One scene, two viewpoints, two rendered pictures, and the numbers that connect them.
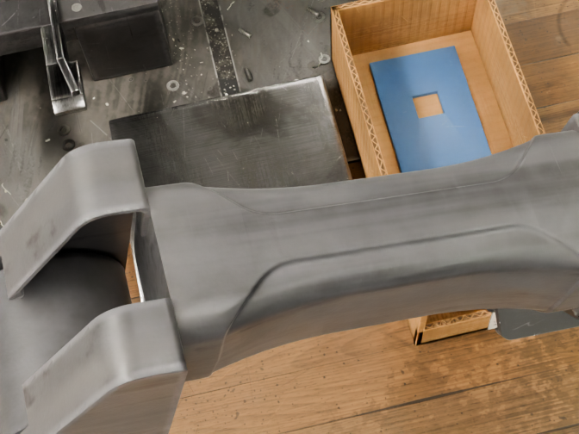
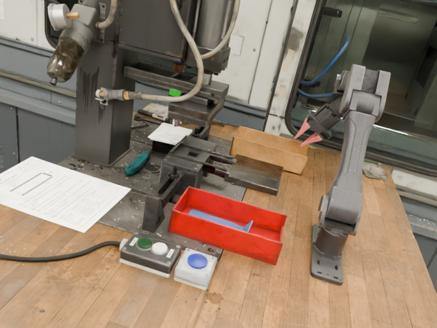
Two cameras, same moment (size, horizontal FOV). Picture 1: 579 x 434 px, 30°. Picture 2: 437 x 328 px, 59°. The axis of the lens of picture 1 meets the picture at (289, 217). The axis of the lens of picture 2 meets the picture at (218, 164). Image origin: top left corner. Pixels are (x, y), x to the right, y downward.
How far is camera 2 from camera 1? 1.12 m
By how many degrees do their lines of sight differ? 59
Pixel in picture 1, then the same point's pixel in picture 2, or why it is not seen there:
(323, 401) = (308, 187)
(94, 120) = (218, 181)
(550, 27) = not seen: hidden behind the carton
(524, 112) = (270, 137)
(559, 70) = not seen: hidden behind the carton
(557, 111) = not seen: hidden behind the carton
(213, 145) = (243, 168)
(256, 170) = (253, 167)
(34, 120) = (209, 187)
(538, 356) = (311, 168)
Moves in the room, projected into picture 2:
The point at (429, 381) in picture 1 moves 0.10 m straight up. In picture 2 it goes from (309, 177) to (318, 150)
